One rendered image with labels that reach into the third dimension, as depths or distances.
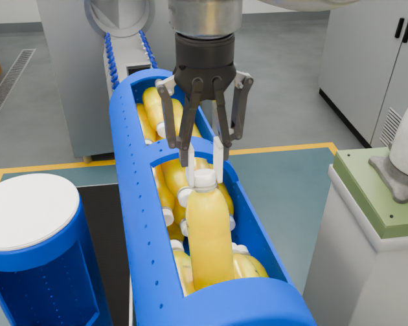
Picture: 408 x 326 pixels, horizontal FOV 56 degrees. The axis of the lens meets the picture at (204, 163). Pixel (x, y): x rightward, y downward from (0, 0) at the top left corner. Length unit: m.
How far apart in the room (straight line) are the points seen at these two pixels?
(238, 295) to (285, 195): 2.10
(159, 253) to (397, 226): 0.60
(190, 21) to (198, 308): 0.38
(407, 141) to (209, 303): 0.67
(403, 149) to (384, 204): 0.14
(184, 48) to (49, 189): 0.72
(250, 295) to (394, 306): 0.81
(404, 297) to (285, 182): 1.58
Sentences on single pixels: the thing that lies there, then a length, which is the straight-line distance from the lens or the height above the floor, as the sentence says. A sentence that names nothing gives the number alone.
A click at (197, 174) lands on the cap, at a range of 0.61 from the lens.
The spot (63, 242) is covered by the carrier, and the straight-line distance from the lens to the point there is 1.03.
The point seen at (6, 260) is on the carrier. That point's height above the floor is 1.00.
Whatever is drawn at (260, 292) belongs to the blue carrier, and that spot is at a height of 1.23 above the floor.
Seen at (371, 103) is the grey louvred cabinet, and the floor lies 0.38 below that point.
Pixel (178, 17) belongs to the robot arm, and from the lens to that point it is 0.47.
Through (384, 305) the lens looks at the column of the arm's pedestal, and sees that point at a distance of 1.32.
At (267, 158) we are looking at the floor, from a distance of 2.96.
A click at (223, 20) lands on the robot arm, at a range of 0.46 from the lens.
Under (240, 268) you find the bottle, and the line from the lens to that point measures 0.72.
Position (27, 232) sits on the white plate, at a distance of 1.01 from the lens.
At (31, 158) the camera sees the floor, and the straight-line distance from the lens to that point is 3.19.
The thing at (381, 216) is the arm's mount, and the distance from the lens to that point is 1.04.
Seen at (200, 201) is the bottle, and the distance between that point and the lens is 0.60.
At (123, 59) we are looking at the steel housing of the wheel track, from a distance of 2.17.
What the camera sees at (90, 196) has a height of 0.15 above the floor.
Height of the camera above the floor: 1.71
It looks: 37 degrees down
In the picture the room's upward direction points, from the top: straight up
